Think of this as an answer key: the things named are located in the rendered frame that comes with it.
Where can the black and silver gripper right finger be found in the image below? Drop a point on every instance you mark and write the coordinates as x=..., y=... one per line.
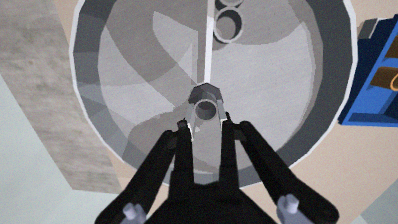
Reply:
x=296, y=202

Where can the blue shallow tray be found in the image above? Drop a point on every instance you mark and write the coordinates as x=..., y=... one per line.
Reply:
x=378, y=106

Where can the bronze bushing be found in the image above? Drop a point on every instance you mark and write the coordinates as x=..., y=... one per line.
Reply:
x=393, y=50
x=384, y=78

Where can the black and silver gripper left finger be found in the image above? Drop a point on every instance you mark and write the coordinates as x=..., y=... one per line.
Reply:
x=133, y=204

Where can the dark grey metal cylinder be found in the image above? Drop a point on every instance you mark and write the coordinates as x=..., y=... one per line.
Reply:
x=238, y=18
x=220, y=4
x=205, y=115

